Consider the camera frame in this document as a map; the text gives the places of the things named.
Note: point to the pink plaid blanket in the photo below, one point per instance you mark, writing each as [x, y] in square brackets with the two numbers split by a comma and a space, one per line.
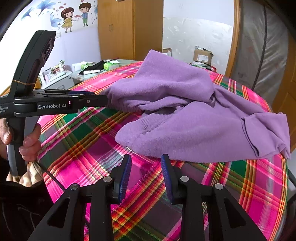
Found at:
[76, 148]

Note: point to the black cloth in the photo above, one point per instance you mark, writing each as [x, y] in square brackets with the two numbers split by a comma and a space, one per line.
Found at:
[94, 66]

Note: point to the brown cardboard box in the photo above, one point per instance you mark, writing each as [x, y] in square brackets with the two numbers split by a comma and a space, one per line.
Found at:
[202, 55]

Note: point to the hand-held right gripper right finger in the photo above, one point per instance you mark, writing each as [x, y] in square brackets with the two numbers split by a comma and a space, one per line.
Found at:
[167, 178]

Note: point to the wooden door frame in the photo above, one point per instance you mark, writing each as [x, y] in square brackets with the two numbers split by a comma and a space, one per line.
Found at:
[235, 34]

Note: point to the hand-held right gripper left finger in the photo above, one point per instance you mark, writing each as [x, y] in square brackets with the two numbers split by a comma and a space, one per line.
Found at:
[124, 179]

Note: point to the wooden door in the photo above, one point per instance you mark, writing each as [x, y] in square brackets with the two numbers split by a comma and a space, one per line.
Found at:
[283, 97]

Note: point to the beige fleece cloth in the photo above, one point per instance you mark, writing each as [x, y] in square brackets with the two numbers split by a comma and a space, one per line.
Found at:
[32, 176]

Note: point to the purple sweater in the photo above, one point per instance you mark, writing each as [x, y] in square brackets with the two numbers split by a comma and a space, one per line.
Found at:
[173, 92]

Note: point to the person's left forearm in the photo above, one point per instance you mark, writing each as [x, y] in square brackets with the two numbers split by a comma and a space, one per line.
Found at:
[18, 208]

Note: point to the white tube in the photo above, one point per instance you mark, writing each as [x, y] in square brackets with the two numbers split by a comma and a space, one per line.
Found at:
[91, 71]

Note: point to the cartoon couple wall sticker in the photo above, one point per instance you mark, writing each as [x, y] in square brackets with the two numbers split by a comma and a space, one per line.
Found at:
[69, 16]

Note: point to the wooden wardrobe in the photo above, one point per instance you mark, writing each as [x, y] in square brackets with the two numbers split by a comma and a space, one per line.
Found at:
[124, 27]

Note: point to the white cabinet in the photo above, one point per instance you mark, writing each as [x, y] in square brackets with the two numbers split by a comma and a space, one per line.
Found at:
[60, 81]

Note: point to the clear plastic door curtain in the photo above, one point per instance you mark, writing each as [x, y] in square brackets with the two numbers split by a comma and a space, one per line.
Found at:
[254, 46]

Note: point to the green tissue pack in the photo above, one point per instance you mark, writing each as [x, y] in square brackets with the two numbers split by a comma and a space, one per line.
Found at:
[86, 64]
[111, 65]

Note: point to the white cardboard box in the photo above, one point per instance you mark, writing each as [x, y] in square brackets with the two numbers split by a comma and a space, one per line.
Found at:
[167, 52]

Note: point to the person's left hand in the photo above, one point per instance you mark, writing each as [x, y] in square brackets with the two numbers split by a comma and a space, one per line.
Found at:
[32, 143]

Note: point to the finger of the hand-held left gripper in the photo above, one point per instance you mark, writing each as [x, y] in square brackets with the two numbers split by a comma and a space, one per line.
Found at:
[76, 93]
[92, 101]

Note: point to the folding table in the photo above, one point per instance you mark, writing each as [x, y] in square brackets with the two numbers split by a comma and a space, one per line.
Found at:
[77, 77]

